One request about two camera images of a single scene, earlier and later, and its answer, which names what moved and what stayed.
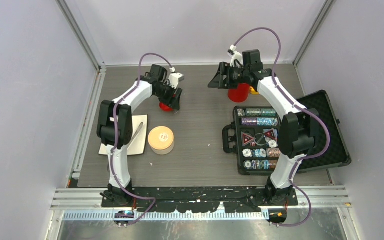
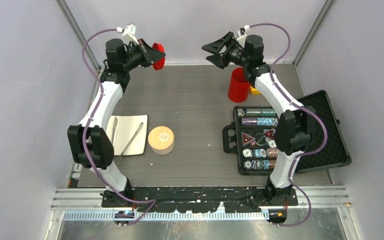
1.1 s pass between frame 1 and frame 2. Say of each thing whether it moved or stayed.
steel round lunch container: stayed
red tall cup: stayed
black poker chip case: stayed
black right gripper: moved
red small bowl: moved
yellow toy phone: stayed
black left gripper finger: moved
